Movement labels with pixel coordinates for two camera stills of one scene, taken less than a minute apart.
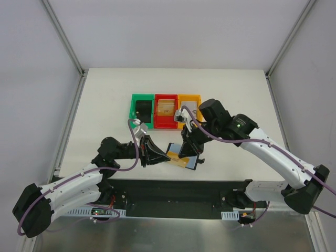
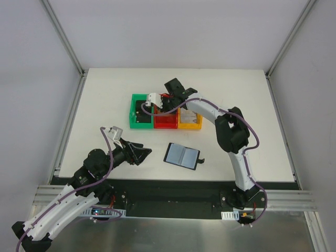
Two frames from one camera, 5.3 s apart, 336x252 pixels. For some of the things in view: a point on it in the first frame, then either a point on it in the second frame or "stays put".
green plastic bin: x=142 y=97 stays put
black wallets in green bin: x=144 y=110 stays put
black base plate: x=183 y=199 stays put
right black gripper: x=191 y=136 to x=168 y=102
